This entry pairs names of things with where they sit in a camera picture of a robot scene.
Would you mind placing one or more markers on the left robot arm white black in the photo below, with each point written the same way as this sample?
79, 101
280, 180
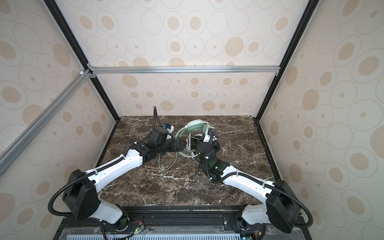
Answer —
79, 197

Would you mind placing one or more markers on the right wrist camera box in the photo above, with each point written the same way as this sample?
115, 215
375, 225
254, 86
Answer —
210, 135

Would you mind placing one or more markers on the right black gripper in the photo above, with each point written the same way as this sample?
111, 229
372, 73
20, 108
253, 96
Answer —
199, 145

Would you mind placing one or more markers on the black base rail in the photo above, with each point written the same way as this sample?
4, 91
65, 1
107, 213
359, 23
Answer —
177, 223

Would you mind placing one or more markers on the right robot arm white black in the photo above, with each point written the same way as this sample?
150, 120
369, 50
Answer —
279, 205

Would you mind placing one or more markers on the left slanted aluminium frame bar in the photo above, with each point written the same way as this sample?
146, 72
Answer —
27, 136

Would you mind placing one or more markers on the horizontal aluminium frame bar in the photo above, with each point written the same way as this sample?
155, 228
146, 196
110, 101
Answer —
185, 70

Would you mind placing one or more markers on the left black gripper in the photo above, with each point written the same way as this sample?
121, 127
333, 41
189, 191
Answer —
180, 146

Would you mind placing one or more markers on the mint green headphones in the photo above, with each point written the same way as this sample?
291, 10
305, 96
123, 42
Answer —
192, 132

